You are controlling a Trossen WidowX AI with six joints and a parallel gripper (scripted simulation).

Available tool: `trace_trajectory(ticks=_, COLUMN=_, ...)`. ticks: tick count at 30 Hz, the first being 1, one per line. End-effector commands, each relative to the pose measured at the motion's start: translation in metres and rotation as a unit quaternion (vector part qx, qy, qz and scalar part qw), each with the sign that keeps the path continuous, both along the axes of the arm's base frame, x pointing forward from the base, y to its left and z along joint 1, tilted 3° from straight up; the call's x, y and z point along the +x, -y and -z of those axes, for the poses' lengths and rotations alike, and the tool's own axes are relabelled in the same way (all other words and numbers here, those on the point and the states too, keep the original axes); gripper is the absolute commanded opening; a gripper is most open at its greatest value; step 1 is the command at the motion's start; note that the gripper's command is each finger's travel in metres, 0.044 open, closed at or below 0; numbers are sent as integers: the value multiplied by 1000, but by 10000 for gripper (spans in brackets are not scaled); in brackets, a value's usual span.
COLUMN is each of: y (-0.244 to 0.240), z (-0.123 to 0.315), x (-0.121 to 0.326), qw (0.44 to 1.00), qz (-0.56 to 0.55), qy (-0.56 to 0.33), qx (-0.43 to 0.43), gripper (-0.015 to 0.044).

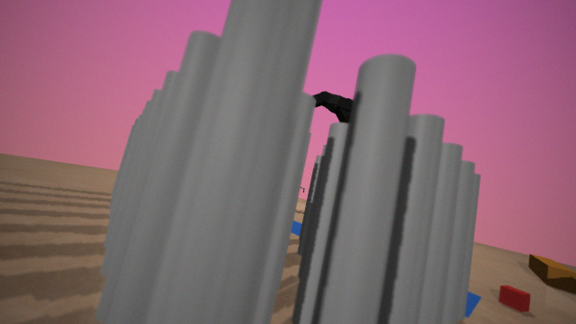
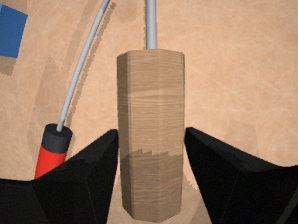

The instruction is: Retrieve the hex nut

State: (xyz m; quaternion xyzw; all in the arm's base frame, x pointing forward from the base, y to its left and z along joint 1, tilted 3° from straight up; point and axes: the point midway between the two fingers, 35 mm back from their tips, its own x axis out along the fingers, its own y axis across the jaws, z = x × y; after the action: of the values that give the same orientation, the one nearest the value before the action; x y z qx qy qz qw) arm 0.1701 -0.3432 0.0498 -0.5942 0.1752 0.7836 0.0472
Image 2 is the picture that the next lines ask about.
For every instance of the small blue block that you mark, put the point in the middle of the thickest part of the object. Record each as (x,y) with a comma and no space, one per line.
(12,24)

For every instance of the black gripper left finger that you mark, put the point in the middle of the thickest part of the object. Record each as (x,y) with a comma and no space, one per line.
(76,192)

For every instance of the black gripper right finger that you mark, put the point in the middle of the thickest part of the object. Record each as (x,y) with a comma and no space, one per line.
(238,188)

